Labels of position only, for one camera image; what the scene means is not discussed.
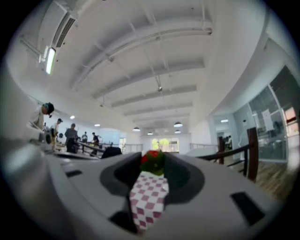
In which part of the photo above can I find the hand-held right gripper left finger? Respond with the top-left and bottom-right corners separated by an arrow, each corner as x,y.
44,151 -> 143,240

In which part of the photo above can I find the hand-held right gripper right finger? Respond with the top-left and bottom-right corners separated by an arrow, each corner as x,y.
145,151 -> 283,240

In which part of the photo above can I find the small red object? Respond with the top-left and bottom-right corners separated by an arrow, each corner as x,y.
140,150 -> 166,176

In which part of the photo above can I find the long work table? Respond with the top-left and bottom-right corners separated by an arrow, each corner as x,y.
77,140 -> 106,156

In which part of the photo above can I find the red white checkered tablecloth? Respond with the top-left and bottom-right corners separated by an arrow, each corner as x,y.
128,173 -> 170,235

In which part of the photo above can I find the dark railing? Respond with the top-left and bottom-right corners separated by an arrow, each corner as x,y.
199,127 -> 260,183

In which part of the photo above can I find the long fluorescent ceiling lamp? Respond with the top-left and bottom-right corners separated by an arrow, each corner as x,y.
45,46 -> 56,75

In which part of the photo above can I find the ceiling air conditioner vent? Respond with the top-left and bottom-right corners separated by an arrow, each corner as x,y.
50,14 -> 77,49

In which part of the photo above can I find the glass partition wall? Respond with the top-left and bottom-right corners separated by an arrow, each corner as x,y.
234,65 -> 300,162

